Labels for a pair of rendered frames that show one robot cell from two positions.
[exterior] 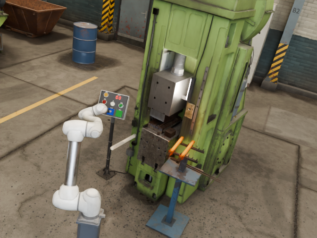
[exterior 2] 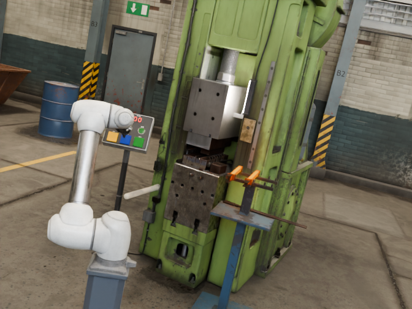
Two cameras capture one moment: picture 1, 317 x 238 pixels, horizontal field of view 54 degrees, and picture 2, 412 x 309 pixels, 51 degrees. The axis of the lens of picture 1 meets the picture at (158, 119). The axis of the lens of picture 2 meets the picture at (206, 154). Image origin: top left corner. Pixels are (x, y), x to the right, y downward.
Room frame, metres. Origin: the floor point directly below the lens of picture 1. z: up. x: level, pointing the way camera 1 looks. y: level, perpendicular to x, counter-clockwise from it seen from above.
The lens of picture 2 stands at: (-0.07, 0.27, 1.66)
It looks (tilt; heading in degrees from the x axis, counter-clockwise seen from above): 11 degrees down; 354
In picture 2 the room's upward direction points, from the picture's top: 12 degrees clockwise
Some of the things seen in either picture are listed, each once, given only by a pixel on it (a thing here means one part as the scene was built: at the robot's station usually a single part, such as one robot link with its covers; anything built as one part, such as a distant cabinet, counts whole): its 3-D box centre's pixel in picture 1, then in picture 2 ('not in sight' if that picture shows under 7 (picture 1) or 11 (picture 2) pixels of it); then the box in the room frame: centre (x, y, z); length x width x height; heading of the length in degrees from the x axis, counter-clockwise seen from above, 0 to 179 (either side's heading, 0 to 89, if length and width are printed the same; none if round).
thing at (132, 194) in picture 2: (123, 141); (142, 191); (3.22, 0.37, 0.62); 0.44 x 0.05 x 0.05; 151
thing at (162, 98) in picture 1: (174, 92); (221, 109); (3.29, -0.12, 1.37); 0.42 x 0.39 x 0.40; 151
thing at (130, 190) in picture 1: (140, 192); (167, 277); (3.09, 0.05, 0.01); 0.58 x 0.39 x 0.01; 61
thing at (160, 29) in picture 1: (154, 95); (188, 125); (3.58, 0.10, 1.15); 0.44 x 0.26 x 2.30; 151
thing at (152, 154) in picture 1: (164, 141); (206, 191); (3.29, -0.13, 0.69); 0.56 x 0.38 x 0.45; 151
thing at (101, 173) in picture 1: (106, 170); not in sight; (3.33, 0.55, 0.05); 0.22 x 0.22 x 0.09; 61
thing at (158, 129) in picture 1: (164, 121); (206, 158); (3.31, -0.08, 0.96); 0.42 x 0.20 x 0.09; 151
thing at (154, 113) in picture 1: (167, 109); (210, 138); (3.31, -0.08, 1.12); 0.42 x 0.20 x 0.10; 151
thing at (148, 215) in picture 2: (130, 152); (149, 216); (3.41, 0.28, 0.36); 0.09 x 0.07 x 0.12; 61
